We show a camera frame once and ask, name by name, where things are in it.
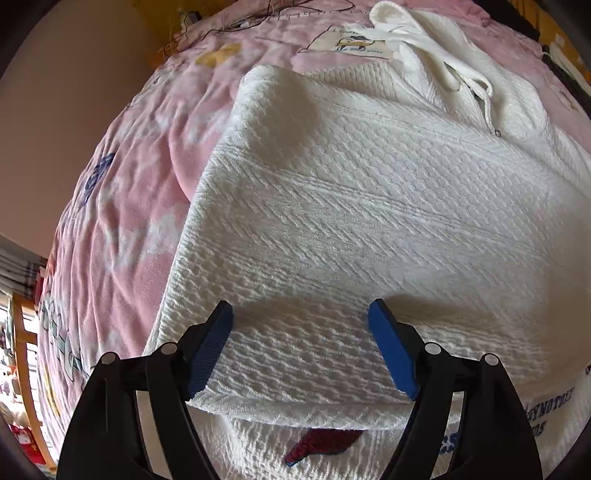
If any pink patterned bedspread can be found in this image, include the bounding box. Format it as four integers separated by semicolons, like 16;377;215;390
40;1;590;442

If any dark and white clothes pile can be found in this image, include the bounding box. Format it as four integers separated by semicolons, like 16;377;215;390
542;42;590;117

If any black charging cable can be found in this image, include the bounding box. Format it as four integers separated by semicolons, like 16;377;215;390
163;0;357;47

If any white zip hoodie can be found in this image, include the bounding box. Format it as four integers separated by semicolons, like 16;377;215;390
147;1;590;479

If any wooden shelf rack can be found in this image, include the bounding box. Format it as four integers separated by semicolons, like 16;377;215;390
1;294;57;476

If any wooden nightstand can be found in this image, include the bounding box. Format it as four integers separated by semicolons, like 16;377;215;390
146;10;204;70

